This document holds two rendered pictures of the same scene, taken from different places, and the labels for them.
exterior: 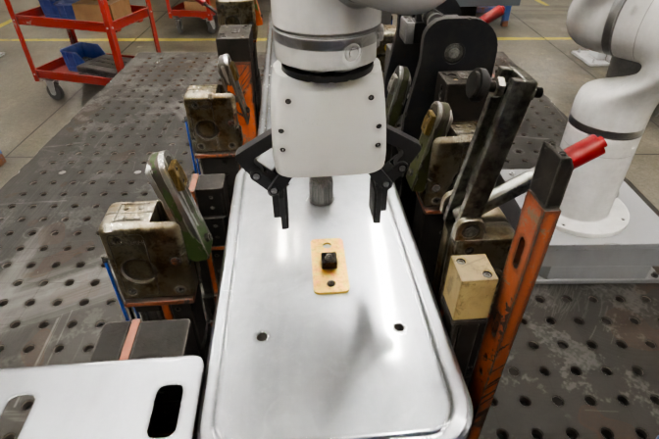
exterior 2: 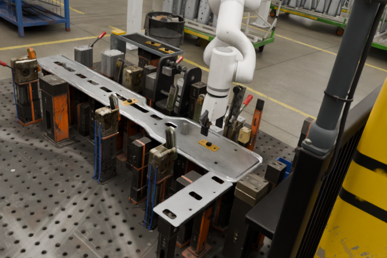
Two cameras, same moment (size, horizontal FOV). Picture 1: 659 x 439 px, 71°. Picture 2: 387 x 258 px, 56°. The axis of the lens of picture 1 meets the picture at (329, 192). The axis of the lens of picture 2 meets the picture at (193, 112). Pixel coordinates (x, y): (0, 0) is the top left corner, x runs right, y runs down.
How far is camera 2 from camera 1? 1.10 m
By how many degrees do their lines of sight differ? 42
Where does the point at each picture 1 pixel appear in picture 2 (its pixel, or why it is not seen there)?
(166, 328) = (190, 174)
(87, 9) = not seen: outside the picture
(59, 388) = (194, 188)
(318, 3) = (228, 83)
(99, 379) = (199, 182)
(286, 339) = (220, 160)
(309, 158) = (216, 115)
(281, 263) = (198, 149)
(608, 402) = not seen: hidden behind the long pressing
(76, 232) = (24, 207)
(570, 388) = not seen: hidden behind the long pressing
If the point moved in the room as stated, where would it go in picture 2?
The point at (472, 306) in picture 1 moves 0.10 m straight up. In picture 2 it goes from (247, 138) to (252, 116)
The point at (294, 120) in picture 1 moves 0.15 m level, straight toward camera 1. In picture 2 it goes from (216, 106) to (251, 123)
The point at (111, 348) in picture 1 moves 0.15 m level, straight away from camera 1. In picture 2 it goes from (186, 182) to (143, 174)
